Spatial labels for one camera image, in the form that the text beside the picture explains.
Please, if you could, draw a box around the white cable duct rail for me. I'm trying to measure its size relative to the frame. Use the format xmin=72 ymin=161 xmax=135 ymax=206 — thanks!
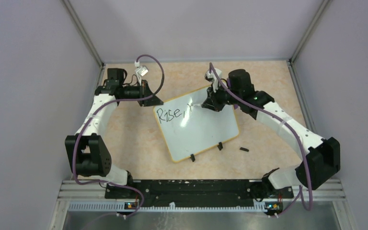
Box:
xmin=68 ymin=201 xmax=267 ymax=212

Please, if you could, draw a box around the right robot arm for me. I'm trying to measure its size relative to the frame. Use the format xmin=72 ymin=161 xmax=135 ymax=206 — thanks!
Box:
xmin=201 ymin=69 xmax=341 ymax=197

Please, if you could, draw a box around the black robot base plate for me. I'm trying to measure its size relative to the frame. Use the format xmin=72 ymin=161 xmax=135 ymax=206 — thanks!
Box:
xmin=104 ymin=178 xmax=294 ymax=208

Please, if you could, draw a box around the black marker cap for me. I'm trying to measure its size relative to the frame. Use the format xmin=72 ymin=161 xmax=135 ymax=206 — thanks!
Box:
xmin=240 ymin=147 xmax=249 ymax=152

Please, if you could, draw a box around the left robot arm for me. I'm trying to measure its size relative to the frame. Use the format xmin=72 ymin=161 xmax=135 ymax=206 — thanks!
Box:
xmin=65 ymin=65 xmax=163 ymax=198

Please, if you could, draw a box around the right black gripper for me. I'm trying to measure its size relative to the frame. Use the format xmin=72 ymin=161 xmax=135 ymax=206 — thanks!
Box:
xmin=202 ymin=80 xmax=242 ymax=112

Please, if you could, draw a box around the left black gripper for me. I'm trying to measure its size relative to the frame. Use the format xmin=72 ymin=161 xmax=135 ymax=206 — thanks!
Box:
xmin=124 ymin=80 xmax=163 ymax=107

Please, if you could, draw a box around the yellow-framed whiteboard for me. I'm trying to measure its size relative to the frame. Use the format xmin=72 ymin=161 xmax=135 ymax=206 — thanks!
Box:
xmin=153 ymin=86 xmax=240 ymax=163

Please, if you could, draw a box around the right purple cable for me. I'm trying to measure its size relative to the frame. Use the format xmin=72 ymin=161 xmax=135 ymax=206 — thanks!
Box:
xmin=208 ymin=62 xmax=313 ymax=218

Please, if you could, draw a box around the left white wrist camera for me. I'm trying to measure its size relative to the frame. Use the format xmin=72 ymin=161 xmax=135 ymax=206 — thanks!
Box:
xmin=134 ymin=61 xmax=149 ymax=77

